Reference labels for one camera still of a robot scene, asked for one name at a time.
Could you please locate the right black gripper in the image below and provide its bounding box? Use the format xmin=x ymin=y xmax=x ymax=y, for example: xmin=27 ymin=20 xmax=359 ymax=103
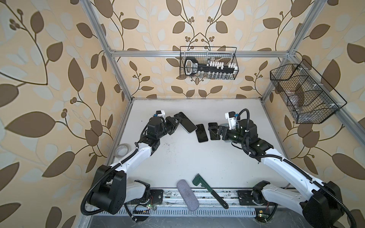
xmin=209 ymin=126 xmax=248 ymax=147

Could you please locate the black smartphone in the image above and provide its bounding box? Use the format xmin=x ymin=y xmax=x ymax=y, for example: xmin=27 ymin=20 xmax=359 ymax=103
xmin=174 ymin=112 xmax=197 ymax=134
xmin=195 ymin=124 xmax=208 ymax=143
xmin=208 ymin=122 xmax=221 ymax=141

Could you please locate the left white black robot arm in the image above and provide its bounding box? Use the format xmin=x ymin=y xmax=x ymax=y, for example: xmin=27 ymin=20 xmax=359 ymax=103
xmin=80 ymin=114 xmax=182 ymax=216

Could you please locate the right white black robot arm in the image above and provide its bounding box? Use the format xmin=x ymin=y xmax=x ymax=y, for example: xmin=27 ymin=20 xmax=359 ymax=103
xmin=208 ymin=109 xmax=359 ymax=228

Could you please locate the grey felt glasses case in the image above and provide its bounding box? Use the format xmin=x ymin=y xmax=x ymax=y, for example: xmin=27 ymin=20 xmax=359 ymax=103
xmin=177 ymin=180 xmax=200 ymax=211

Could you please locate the green pipe wrench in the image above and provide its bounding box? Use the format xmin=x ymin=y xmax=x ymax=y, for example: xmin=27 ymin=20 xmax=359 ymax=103
xmin=193 ymin=174 xmax=229 ymax=209

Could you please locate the white tape roll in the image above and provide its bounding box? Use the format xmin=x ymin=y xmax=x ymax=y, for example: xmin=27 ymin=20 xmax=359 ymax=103
xmin=114 ymin=143 xmax=131 ymax=158

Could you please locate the black socket tool set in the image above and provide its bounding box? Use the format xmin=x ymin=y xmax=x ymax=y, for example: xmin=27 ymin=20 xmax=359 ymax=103
xmin=182 ymin=57 xmax=239 ymax=77

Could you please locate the back black wire basket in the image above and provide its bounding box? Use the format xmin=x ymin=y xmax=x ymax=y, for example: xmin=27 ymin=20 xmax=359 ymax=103
xmin=179 ymin=46 xmax=239 ymax=80

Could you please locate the black wire basket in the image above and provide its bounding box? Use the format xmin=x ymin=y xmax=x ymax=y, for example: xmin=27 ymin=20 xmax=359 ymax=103
xmin=179 ymin=46 xmax=239 ymax=80
xmin=270 ymin=59 xmax=347 ymax=124

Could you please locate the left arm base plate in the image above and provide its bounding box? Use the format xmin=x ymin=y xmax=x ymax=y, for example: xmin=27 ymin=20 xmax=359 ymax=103
xmin=124 ymin=189 xmax=164 ymax=223

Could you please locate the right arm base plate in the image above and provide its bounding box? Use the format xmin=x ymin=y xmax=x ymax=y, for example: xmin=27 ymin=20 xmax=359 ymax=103
xmin=237 ymin=190 xmax=278 ymax=223

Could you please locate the right black wire basket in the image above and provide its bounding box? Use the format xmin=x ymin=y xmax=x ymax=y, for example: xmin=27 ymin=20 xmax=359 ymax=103
xmin=270 ymin=59 xmax=347 ymax=124

